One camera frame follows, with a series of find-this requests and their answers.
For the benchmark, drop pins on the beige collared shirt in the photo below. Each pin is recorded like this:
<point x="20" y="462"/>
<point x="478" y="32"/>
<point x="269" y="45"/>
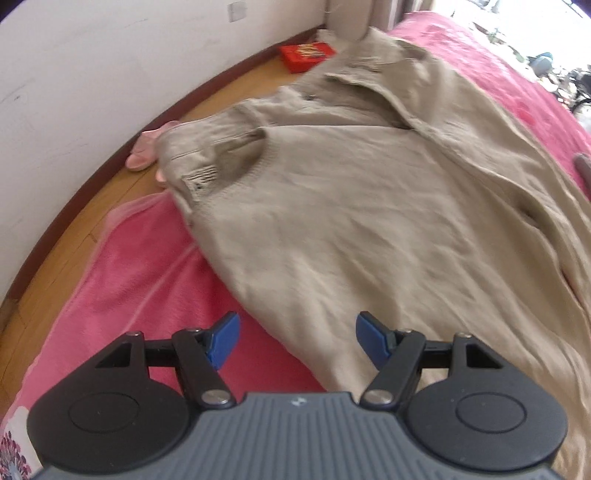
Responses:
<point x="369" y="207"/>

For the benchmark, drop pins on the wall socket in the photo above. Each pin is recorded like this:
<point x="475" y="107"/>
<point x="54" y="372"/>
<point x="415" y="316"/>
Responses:
<point x="238" y="11"/>

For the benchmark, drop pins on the red box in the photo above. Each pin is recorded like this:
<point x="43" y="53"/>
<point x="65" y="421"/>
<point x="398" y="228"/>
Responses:
<point x="305" y="56"/>

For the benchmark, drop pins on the pink floral blanket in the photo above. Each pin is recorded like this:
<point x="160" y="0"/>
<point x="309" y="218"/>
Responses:
<point x="138" y="286"/>

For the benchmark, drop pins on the wheelchair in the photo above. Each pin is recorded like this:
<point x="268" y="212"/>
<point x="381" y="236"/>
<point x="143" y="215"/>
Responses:
<point x="576" y="85"/>

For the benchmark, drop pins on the white cabinet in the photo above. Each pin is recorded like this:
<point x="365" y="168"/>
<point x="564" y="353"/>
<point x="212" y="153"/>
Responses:
<point x="350" y="18"/>

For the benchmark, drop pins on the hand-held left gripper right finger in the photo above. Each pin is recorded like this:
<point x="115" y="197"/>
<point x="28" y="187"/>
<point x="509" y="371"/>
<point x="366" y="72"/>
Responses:
<point x="373" y="341"/>

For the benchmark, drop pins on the pink slipper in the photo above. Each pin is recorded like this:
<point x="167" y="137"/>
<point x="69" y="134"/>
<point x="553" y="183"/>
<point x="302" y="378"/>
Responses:
<point x="145" y="150"/>

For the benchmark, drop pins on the grey hoodie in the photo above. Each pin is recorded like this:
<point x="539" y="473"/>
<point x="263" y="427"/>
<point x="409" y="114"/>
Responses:
<point x="583" y="173"/>

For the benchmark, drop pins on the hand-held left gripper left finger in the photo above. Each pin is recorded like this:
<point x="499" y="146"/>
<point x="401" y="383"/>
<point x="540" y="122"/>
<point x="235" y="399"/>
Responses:
<point x="224" y="341"/>

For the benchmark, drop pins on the green chair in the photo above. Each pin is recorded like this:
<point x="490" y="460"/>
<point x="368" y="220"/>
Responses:
<point x="542" y="62"/>

